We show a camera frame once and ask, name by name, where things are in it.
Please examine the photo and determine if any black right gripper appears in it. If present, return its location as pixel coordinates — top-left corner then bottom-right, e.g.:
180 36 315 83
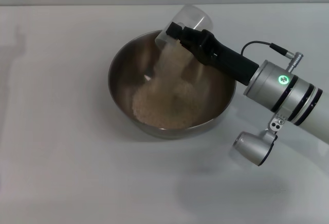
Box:
165 21 260 86

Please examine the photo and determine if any clear plastic measuring cup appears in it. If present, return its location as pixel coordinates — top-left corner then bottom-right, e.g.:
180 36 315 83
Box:
154 4 214 48

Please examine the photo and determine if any stainless steel mixing bowl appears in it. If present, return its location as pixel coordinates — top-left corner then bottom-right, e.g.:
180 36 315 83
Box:
107 29 237 140

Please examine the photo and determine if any uncooked white rice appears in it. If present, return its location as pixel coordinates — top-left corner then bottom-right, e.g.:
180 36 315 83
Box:
132 41 204 129

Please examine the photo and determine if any thin black cable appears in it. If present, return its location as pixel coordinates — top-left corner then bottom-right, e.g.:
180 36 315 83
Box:
240 41 287 55

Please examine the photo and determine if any silver cable connector plug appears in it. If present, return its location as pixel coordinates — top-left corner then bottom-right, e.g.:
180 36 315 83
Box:
284 51 305 73

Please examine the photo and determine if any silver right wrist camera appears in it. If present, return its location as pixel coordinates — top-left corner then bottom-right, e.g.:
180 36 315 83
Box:
232 114 285 167

